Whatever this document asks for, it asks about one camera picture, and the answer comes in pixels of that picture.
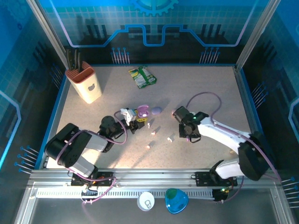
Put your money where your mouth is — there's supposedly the purple earbud case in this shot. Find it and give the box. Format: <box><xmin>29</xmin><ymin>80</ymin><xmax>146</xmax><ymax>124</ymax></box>
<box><xmin>136</xmin><ymin>104</ymin><xmax>150</xmax><ymax>119</ymax></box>

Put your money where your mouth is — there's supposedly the green snack bag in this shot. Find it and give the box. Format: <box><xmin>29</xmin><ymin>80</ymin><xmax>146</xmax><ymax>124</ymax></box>
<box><xmin>128</xmin><ymin>65</ymin><xmax>157</xmax><ymax>89</ymax></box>

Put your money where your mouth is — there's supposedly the beige knife block orange top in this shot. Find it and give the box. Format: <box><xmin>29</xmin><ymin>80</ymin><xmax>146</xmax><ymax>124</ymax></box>
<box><xmin>64</xmin><ymin>61</ymin><xmax>103</xmax><ymax>104</ymax></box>

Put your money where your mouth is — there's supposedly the black controller box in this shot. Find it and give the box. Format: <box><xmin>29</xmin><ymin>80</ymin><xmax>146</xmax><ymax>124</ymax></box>
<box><xmin>213</xmin><ymin>186</ymin><xmax>231</xmax><ymax>203</ymax></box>

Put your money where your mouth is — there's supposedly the blue triangular container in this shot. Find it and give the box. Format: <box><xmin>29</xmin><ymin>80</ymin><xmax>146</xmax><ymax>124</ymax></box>
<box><xmin>164</xmin><ymin>188</ymin><xmax>189</xmax><ymax>215</ymax></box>

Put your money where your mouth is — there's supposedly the white can with pull tab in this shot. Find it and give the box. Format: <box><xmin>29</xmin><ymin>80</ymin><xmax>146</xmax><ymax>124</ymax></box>
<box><xmin>137</xmin><ymin>191</ymin><xmax>156</xmax><ymax>212</ymax></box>

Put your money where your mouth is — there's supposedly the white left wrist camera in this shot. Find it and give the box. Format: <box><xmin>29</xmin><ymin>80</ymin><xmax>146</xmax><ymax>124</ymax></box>
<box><xmin>120</xmin><ymin>107</ymin><xmax>138</xmax><ymax>122</ymax></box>

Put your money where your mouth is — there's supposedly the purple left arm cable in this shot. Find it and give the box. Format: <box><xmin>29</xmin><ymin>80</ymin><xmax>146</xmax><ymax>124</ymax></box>
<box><xmin>57</xmin><ymin>111</ymin><xmax>128</xmax><ymax>164</ymax></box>

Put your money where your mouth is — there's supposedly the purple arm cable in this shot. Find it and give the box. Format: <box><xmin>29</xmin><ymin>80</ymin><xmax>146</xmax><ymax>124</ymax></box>
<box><xmin>57</xmin><ymin>111</ymin><xmax>128</xmax><ymax>164</ymax></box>
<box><xmin>186</xmin><ymin>91</ymin><xmax>282</xmax><ymax>183</ymax></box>

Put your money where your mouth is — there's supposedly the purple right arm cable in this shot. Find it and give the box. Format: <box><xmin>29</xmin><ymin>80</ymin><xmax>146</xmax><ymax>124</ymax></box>
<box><xmin>186</xmin><ymin>91</ymin><xmax>282</xmax><ymax>183</ymax></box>

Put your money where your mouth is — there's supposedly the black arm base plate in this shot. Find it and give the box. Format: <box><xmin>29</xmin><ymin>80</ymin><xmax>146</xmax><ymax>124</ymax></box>
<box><xmin>194</xmin><ymin>171</ymin><xmax>238</xmax><ymax>187</ymax></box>
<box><xmin>71</xmin><ymin>171</ymin><xmax>115</xmax><ymax>187</ymax></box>

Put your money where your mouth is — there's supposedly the aluminium rail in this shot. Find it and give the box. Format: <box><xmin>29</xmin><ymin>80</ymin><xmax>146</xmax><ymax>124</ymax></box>
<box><xmin>29</xmin><ymin>168</ymin><xmax>285</xmax><ymax>188</ymax></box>

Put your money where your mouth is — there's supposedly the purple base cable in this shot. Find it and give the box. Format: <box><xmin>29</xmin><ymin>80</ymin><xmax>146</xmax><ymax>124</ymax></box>
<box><xmin>74</xmin><ymin>177</ymin><xmax>117</xmax><ymax>210</ymax></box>
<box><xmin>221</xmin><ymin>176</ymin><xmax>246</xmax><ymax>204</ymax></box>

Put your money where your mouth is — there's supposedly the slotted cable duct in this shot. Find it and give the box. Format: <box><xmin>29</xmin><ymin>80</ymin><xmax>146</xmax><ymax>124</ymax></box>
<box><xmin>36</xmin><ymin>189</ymin><xmax>215</xmax><ymax>199</ymax></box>

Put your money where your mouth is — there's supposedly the aluminium frame post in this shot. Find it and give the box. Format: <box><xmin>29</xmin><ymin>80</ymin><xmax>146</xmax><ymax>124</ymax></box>
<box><xmin>26</xmin><ymin>0</ymin><xmax>69</xmax><ymax>70</ymax></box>
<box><xmin>235</xmin><ymin>0</ymin><xmax>278</xmax><ymax>70</ymax></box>

